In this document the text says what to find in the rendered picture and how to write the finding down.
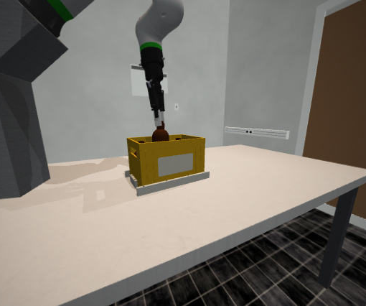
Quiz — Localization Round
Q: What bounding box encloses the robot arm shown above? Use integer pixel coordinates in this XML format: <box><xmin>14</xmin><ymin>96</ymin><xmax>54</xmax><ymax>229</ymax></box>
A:
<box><xmin>18</xmin><ymin>0</ymin><xmax>184</xmax><ymax>69</ymax></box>

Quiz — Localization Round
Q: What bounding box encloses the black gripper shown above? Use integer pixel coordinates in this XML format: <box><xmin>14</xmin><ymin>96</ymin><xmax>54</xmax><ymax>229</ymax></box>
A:
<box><xmin>144</xmin><ymin>63</ymin><xmax>165</xmax><ymax>126</ymax></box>

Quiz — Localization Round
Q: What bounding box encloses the yellow divided crate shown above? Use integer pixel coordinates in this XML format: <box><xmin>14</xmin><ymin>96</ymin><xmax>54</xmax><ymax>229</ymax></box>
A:
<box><xmin>128</xmin><ymin>134</ymin><xmax>205</xmax><ymax>187</ymax></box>

